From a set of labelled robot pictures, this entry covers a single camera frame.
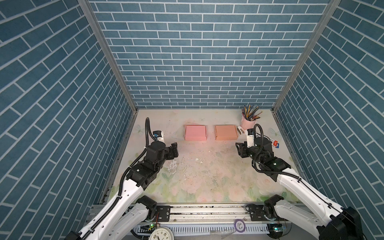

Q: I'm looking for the purple tape roll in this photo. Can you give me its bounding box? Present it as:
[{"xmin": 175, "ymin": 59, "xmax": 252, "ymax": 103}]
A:
[{"xmin": 234, "ymin": 219, "xmax": 246, "ymax": 233}]

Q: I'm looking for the coloured pencils bundle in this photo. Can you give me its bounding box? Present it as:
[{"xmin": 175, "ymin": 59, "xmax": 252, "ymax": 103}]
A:
[{"xmin": 242, "ymin": 105, "xmax": 263, "ymax": 122}]

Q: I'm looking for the pink pencil cup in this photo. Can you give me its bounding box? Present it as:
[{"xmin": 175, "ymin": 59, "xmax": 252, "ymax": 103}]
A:
[{"xmin": 240, "ymin": 116, "xmax": 257, "ymax": 130}]

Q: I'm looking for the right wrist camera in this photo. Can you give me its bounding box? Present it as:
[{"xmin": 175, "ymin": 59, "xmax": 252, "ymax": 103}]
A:
[{"xmin": 247, "ymin": 129, "xmax": 255, "ymax": 148}]

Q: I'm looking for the pink paper box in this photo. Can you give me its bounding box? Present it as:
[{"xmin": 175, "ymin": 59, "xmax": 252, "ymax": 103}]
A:
[{"xmin": 185, "ymin": 125, "xmax": 207, "ymax": 141}]

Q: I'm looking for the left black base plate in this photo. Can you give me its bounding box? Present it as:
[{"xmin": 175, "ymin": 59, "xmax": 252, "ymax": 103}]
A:
[{"xmin": 145, "ymin": 206, "xmax": 171, "ymax": 223}]

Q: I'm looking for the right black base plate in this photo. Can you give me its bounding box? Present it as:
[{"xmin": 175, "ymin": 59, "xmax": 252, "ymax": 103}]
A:
[{"xmin": 245, "ymin": 204, "xmax": 285, "ymax": 222}]

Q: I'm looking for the white round clock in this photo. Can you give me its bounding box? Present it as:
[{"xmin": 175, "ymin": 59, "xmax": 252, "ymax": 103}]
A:
[{"xmin": 149, "ymin": 227, "xmax": 175, "ymax": 240}]

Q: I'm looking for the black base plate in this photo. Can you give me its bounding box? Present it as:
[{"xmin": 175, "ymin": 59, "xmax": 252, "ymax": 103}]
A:
[
  {"xmin": 245, "ymin": 204, "xmax": 285, "ymax": 222},
  {"xmin": 145, "ymin": 206, "xmax": 171, "ymax": 223}
]

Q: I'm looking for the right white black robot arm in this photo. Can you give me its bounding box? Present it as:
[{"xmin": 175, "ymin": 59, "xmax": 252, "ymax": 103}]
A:
[{"xmin": 235, "ymin": 142, "xmax": 366, "ymax": 240}]

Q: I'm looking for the aluminium mounting rail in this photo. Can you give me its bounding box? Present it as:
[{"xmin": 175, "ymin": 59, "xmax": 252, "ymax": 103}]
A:
[{"xmin": 83, "ymin": 202, "xmax": 334, "ymax": 226}]

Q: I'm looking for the white toothpaste tube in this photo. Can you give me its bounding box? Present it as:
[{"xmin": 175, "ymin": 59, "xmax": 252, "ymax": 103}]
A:
[{"xmin": 265, "ymin": 137, "xmax": 280, "ymax": 148}]

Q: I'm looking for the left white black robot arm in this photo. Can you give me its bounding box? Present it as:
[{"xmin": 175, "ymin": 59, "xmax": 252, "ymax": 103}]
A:
[{"xmin": 66, "ymin": 141, "xmax": 179, "ymax": 240}]

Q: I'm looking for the orange paper box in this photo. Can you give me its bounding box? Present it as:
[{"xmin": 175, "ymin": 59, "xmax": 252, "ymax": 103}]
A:
[{"xmin": 215, "ymin": 125, "xmax": 238, "ymax": 141}]

